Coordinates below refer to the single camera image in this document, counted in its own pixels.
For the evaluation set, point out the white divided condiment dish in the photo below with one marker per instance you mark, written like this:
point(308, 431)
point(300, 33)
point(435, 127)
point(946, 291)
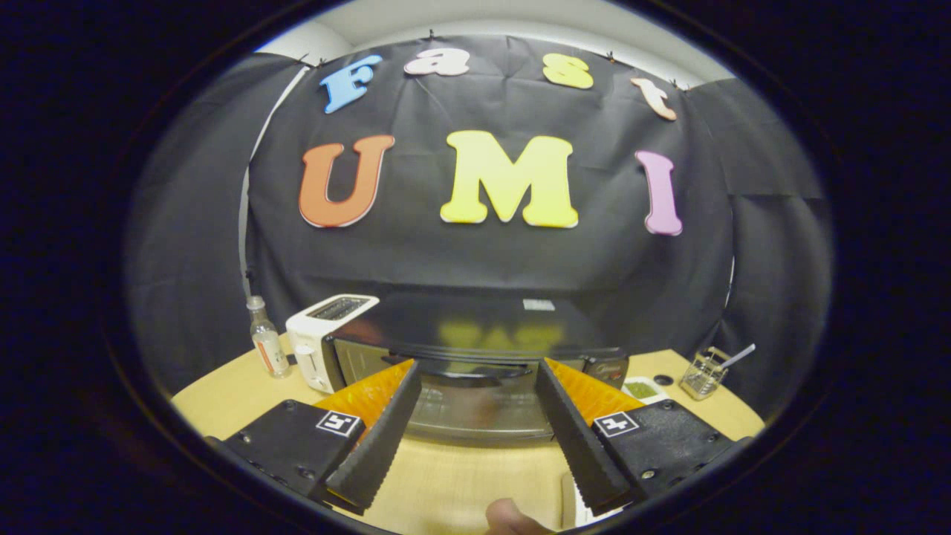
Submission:
point(640, 388)

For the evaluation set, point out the black toaster oven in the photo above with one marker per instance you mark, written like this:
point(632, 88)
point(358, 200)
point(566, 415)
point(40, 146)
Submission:
point(475, 319)

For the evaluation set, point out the white rectangular tray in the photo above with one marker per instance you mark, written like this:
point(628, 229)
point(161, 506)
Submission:
point(581, 513)

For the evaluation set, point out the clear glass bottle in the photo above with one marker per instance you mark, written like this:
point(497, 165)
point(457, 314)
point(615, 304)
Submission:
point(269, 353)

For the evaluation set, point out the metal spoon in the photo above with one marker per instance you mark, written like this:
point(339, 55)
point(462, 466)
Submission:
point(739, 355)

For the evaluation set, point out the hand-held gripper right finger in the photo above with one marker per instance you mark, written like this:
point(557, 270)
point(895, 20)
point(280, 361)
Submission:
point(576, 446)

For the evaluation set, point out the white bread toaster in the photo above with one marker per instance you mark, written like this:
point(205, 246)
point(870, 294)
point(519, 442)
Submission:
point(308, 357)

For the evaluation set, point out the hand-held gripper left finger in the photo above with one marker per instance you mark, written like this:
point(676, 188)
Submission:
point(383, 438)

